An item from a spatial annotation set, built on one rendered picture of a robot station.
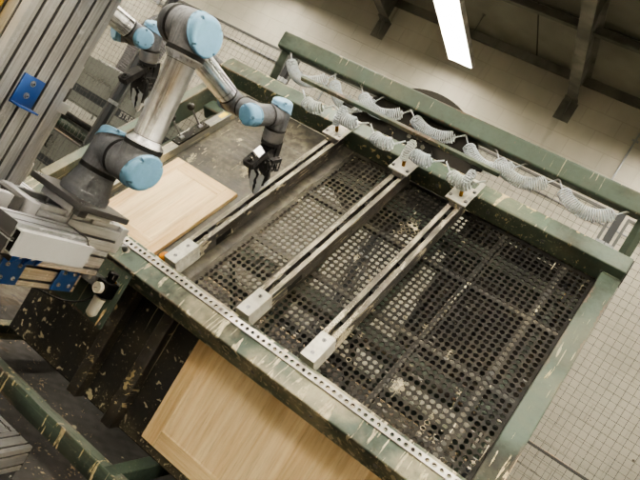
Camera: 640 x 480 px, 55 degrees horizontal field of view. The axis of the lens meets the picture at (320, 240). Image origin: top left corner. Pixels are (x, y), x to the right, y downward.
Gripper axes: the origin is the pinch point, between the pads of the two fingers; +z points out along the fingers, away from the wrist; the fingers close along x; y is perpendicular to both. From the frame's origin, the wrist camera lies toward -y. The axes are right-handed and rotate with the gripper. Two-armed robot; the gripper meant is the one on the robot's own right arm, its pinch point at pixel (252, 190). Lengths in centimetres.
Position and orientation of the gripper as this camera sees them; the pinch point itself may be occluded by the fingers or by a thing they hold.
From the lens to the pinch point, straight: 226.8
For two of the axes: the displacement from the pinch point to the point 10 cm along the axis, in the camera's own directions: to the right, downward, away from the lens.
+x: -8.0, -4.9, 3.6
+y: 5.2, -2.5, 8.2
